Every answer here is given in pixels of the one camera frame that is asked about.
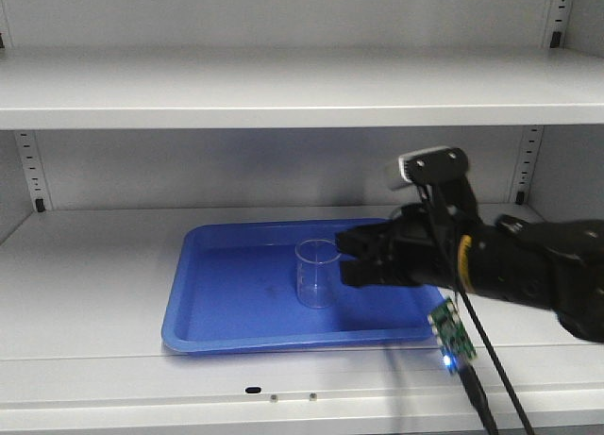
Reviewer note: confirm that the blue plastic tray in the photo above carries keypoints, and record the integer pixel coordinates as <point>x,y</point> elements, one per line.
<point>235,291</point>

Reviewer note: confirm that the green circuit board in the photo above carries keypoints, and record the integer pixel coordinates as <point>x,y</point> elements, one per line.
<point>451,336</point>

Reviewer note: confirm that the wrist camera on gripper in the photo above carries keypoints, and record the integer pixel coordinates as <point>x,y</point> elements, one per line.
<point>428,166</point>

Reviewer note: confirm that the clear glass beaker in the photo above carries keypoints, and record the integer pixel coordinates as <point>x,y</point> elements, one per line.
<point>316,272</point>

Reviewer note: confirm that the upper grey cabinet shelf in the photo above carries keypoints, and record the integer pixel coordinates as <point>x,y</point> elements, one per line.
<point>147,88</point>

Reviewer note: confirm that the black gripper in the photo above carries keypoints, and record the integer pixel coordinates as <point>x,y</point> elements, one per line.
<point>412,249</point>

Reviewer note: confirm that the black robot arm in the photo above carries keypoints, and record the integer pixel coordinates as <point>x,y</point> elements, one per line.
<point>544,265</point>

